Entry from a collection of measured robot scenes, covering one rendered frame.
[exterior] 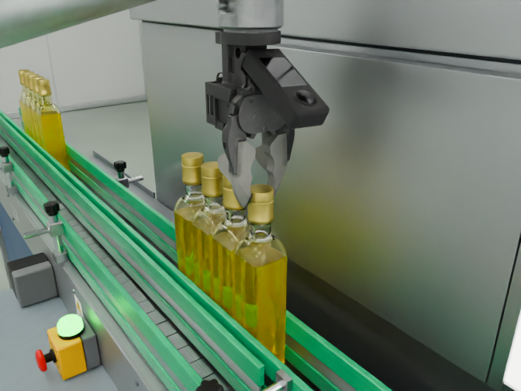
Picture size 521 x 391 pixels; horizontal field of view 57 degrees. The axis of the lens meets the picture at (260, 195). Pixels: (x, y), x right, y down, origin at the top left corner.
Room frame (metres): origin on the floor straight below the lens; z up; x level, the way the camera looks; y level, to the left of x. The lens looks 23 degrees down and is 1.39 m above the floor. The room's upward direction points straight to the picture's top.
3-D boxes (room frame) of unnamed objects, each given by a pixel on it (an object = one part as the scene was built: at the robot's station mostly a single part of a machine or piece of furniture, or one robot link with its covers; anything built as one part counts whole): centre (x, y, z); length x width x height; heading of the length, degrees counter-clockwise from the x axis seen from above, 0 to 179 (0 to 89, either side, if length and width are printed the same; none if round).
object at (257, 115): (0.60, 0.02, 1.29); 0.09 x 0.08 x 0.12; 35
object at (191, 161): (0.71, 0.11, 1.14); 0.04 x 0.04 x 0.04
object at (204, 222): (0.66, 0.07, 0.99); 0.06 x 0.06 x 0.21; 37
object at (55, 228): (0.86, 0.43, 0.94); 0.07 x 0.04 x 0.13; 127
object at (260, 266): (0.57, 0.00, 0.99); 0.06 x 0.06 x 0.21; 37
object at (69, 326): (0.71, 0.34, 0.84); 0.04 x 0.04 x 0.03
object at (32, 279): (0.93, 0.52, 0.79); 0.08 x 0.08 x 0.08; 37
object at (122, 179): (1.13, 0.33, 0.94); 0.07 x 0.04 x 0.13; 127
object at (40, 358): (0.68, 0.38, 0.79); 0.04 x 0.03 x 0.04; 37
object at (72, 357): (0.71, 0.35, 0.79); 0.07 x 0.07 x 0.07; 37
